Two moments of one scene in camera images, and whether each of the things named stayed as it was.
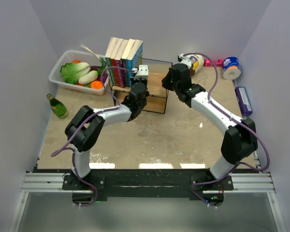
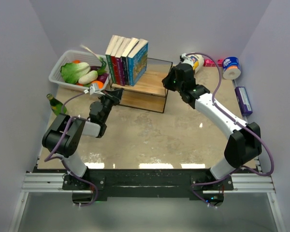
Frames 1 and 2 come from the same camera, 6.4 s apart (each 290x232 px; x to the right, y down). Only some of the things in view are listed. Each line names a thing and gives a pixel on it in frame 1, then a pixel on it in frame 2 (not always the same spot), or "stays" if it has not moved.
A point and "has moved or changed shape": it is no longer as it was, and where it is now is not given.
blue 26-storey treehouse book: [134, 60] has moved or changed shape
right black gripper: [166, 84] stays
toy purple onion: [104, 77] stays
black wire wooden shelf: [155, 100] stays
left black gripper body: [144, 81] → [107, 103]
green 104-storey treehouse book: [108, 59] stays
